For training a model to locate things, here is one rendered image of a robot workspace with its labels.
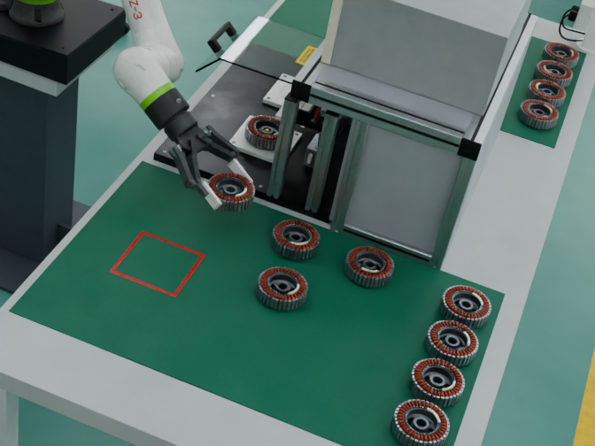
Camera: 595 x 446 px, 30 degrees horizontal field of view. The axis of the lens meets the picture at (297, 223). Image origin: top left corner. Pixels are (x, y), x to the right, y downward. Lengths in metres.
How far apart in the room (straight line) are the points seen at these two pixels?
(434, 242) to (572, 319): 1.30
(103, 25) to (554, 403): 1.75
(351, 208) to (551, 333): 1.30
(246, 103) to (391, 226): 0.61
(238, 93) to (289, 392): 1.05
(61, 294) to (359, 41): 0.86
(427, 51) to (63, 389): 1.06
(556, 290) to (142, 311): 1.90
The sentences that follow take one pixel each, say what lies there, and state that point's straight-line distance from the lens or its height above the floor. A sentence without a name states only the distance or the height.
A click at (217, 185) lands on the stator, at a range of 2.57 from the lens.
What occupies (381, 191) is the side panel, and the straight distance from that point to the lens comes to 2.57.
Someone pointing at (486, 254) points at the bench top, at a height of 0.75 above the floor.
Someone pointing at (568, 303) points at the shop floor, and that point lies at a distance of 3.89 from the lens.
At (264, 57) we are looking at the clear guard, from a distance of 2.64.
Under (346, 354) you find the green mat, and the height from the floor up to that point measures 0.75.
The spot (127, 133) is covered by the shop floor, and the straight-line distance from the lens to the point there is 4.16.
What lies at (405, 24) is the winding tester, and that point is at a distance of 2.47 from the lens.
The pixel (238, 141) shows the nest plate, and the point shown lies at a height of 0.78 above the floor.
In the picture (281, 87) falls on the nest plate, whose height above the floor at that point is 0.78.
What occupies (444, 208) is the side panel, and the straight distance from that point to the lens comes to 2.55.
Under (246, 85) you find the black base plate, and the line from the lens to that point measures 3.08.
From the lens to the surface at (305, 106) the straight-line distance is 2.76.
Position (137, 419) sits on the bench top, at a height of 0.75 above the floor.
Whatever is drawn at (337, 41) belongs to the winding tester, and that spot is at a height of 1.18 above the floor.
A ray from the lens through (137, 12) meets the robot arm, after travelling 2.69.
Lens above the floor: 2.42
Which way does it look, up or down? 39 degrees down
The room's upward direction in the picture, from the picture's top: 12 degrees clockwise
